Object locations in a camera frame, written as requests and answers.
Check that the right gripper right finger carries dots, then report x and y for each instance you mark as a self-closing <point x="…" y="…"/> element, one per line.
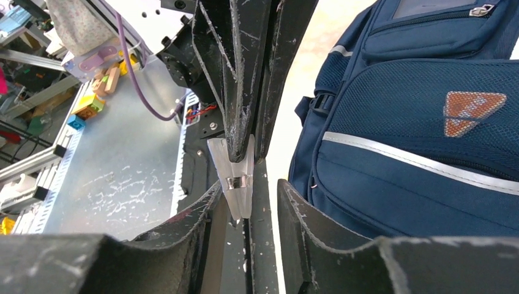
<point x="321" y="256"/>

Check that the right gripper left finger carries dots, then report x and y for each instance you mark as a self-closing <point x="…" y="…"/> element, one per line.
<point x="165" y="259"/>

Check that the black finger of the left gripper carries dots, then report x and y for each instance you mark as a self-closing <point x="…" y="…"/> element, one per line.
<point x="229" y="41"/>
<point x="286" y="28"/>

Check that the clear plastic triangular ruler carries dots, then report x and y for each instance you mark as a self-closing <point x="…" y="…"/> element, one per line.
<point x="236" y="179"/>

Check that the navy blue backpack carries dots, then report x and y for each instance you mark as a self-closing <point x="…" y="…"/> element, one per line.
<point x="372" y="154"/>

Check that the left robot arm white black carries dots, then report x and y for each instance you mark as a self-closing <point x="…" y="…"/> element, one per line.
<point x="180" y="59"/>

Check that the colourful toy blocks pile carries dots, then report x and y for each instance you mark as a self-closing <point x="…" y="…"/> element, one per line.
<point x="100" y="72"/>

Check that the orange triangle in mesh pocket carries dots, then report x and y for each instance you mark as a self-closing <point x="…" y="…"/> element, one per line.
<point x="464" y="110"/>

